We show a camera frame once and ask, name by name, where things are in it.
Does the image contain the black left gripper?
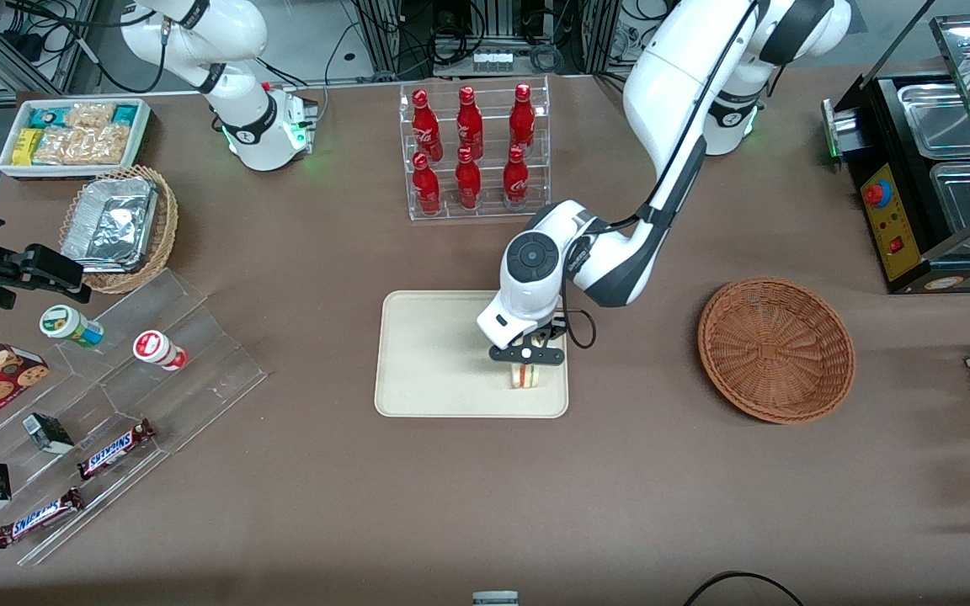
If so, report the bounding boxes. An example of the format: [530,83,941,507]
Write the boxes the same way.
[488,329,568,365]

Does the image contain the triangular sandwich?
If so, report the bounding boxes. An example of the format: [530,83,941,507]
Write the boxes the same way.
[508,361,551,391]

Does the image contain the aluminium foil tray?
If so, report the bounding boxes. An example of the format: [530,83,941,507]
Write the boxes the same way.
[61,176,160,275]

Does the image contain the cream rectangular serving tray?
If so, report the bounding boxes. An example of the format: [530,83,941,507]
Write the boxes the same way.
[374,290,570,419]

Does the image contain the tan wicker basket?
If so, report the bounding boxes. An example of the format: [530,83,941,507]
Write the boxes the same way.
[59,164,179,295]

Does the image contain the round brown wicker basket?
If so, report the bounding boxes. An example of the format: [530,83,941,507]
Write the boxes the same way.
[697,276,857,425]

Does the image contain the green lid yoghurt cup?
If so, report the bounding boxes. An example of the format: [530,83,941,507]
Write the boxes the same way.
[39,304,105,349]

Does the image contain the red lid yoghurt cup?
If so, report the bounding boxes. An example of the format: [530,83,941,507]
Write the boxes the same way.
[132,329,189,373]

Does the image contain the white plastic snack bin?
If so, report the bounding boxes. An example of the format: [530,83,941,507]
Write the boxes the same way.
[0,98,152,180]

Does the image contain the large clear cracker bag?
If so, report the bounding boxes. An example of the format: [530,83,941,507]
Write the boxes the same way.
[32,125,130,166]

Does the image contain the clear acrylic bottle rack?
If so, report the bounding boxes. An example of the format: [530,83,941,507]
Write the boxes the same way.
[399,75,552,222]

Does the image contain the small black white carton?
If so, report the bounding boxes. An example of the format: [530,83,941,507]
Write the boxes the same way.
[22,412,76,456]

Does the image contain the clear acrylic stepped stand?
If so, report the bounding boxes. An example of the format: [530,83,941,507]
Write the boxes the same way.
[0,268,268,567]

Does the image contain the small clear cracker bag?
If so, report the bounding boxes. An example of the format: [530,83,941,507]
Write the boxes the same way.
[64,102,116,130]

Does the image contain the red cola bottle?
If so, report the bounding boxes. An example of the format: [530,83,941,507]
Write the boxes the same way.
[502,145,530,210]
[456,85,485,159]
[509,82,537,153]
[454,146,483,211]
[411,151,443,217]
[411,89,445,162]

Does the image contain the Snickers chocolate bar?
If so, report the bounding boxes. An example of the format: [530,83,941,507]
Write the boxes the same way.
[0,487,85,550]
[77,418,157,481]

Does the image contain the black food warmer cabinet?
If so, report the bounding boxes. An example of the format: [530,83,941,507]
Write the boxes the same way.
[820,12,970,295]

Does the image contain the black cable loop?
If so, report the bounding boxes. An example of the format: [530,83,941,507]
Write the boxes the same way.
[685,571,806,606]

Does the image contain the aluminium profile frame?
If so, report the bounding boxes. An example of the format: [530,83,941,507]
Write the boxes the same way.
[354,0,648,78]

